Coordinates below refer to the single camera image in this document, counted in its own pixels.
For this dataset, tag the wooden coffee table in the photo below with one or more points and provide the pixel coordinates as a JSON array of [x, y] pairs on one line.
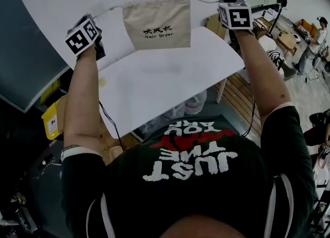
[[287, 42]]

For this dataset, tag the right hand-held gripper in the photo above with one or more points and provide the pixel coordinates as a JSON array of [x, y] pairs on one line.
[[236, 16]]

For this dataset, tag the large cardboard box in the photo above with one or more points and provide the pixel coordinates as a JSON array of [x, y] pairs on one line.
[[105, 139]]

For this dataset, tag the yellow-green bin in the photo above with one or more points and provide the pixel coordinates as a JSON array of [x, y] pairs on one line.
[[51, 89]]

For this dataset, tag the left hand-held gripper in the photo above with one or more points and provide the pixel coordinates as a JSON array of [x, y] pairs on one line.
[[82, 38]]

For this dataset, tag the person's left forearm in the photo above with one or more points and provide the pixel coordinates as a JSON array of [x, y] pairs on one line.
[[82, 97]]

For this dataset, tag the black tripod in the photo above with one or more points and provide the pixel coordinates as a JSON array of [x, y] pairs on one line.
[[274, 20]]

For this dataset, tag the yellow plastic bin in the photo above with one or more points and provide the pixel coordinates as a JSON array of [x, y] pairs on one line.
[[51, 123]]

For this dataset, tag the wooden slatted platform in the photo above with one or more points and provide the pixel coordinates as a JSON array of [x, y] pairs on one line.
[[239, 97]]

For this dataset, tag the striped cushion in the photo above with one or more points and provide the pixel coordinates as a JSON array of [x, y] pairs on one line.
[[274, 56]]

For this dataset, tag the frosted glass panel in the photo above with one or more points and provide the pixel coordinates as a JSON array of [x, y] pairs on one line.
[[28, 51]]

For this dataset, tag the white armchair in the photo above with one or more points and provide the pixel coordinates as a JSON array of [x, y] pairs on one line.
[[278, 69]]

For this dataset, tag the person's right forearm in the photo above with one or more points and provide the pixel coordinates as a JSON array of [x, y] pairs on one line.
[[263, 77]]

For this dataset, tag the person's black printed shirt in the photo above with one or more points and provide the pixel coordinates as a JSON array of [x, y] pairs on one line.
[[196, 180]]

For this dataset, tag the brown wooden board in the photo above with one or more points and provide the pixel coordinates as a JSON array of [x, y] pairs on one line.
[[215, 25]]

